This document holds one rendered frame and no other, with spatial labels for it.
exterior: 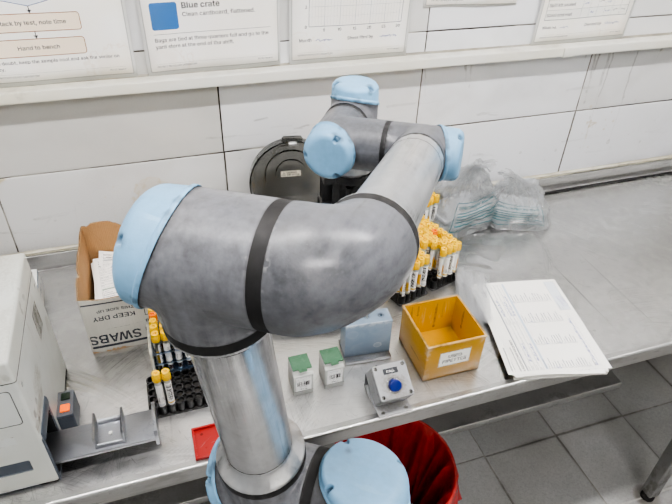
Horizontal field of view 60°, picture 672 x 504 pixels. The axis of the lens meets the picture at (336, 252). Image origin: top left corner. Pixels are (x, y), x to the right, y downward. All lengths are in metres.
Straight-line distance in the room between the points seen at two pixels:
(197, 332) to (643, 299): 1.28
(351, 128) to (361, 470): 0.46
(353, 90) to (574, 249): 0.99
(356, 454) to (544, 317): 0.76
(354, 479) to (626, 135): 1.57
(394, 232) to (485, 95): 1.22
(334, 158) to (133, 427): 0.62
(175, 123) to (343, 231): 1.02
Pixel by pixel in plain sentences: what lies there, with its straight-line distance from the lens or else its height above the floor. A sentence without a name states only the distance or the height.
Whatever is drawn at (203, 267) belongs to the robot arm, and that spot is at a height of 1.52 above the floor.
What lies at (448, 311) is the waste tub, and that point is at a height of 0.93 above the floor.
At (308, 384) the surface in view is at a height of 0.90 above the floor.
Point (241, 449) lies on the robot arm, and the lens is 0.72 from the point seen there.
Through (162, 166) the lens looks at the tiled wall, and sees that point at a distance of 1.49.
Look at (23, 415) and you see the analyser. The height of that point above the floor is 1.06.
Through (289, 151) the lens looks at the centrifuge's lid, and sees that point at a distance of 1.47.
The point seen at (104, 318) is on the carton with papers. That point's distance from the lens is 1.29.
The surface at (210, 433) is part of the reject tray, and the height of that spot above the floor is 0.88.
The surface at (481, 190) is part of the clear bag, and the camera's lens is 1.65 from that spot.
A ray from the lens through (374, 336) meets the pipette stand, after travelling 1.23.
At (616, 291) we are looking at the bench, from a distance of 1.62.
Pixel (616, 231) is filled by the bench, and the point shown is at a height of 0.88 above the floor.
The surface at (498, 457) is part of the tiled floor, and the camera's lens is 2.27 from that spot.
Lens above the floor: 1.80
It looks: 37 degrees down
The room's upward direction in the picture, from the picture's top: 2 degrees clockwise
